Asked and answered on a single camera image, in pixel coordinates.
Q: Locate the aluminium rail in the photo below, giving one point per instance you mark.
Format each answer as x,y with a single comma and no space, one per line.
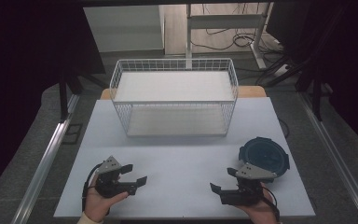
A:
43,168
338,155

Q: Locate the white desk frame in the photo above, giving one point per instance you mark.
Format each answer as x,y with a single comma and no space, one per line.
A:
227,21

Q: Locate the black curtain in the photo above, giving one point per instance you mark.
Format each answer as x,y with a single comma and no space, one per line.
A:
354,62
28,62

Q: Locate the black metal stand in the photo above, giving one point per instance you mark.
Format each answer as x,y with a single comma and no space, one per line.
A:
63,99
316,99

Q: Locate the white power strip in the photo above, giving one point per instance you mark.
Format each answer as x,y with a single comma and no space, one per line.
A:
282,70

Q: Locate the white cabinet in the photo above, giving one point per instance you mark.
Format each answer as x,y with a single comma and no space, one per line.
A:
124,28

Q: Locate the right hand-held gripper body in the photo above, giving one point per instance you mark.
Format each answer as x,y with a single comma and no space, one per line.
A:
245,191

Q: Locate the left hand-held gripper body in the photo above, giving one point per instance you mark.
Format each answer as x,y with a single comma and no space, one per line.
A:
109,182

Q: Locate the person's right hand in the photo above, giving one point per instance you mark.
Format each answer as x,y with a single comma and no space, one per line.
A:
261,210

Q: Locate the dark blue round bowl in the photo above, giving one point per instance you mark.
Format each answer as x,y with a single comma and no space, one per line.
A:
264,154

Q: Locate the black square frame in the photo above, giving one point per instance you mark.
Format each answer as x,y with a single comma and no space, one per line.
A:
66,134

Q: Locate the wooden table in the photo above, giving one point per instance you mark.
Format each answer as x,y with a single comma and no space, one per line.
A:
251,91

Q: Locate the person's left hand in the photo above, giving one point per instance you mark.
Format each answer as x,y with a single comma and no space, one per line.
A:
99,203

